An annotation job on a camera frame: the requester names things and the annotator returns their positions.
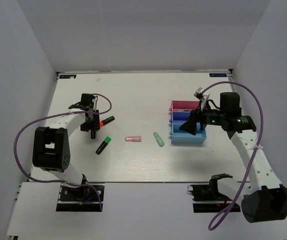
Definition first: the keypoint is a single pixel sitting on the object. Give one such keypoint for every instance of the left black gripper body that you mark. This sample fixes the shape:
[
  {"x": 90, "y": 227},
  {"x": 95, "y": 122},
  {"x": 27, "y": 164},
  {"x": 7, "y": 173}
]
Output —
[{"x": 91, "y": 124}]

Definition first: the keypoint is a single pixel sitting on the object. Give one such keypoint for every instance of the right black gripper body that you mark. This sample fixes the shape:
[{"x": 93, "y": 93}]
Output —
[{"x": 209, "y": 117}]

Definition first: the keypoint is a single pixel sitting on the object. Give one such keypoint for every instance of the yellow highlighter marker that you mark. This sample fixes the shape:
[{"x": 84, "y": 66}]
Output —
[{"x": 93, "y": 134}]

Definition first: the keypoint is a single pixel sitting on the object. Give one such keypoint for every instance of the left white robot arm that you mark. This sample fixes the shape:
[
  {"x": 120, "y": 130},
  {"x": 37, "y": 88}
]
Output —
[{"x": 51, "y": 148}]

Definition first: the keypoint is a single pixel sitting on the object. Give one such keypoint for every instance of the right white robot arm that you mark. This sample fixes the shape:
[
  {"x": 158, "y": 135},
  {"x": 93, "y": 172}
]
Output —
[{"x": 266, "y": 199}]

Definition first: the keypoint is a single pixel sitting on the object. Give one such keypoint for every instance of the light blue storage bin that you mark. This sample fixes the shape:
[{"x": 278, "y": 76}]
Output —
[{"x": 179, "y": 137}]

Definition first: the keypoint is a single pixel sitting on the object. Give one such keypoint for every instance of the dark blue storage bin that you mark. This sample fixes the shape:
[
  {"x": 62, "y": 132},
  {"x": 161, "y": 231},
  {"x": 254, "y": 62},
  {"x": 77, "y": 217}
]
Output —
[{"x": 179, "y": 116}]

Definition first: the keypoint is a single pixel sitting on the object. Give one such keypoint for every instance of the orange highlighter marker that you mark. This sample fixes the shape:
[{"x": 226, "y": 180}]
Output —
[{"x": 106, "y": 121}]

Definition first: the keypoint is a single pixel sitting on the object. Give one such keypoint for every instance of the green highlighter marker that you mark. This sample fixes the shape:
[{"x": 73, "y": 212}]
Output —
[{"x": 103, "y": 145}]

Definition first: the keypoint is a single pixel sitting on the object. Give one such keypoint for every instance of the pink storage bin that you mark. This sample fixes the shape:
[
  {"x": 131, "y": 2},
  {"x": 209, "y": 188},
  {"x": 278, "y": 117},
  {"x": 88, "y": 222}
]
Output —
[{"x": 183, "y": 105}]

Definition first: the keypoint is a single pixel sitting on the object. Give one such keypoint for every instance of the green correction tape case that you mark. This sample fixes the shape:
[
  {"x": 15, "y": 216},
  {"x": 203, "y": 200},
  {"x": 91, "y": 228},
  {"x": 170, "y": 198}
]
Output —
[{"x": 158, "y": 139}]

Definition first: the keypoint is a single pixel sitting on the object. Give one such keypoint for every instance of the pink correction tape case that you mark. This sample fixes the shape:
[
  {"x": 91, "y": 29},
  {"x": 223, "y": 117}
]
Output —
[{"x": 133, "y": 138}]

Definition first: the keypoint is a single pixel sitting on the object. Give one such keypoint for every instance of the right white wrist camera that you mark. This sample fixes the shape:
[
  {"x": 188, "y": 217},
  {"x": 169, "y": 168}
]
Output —
[{"x": 203, "y": 98}]

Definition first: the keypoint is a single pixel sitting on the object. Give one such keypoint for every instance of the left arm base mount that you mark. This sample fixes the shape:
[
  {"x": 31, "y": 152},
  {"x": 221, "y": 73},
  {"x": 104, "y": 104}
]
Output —
[{"x": 77, "y": 200}]

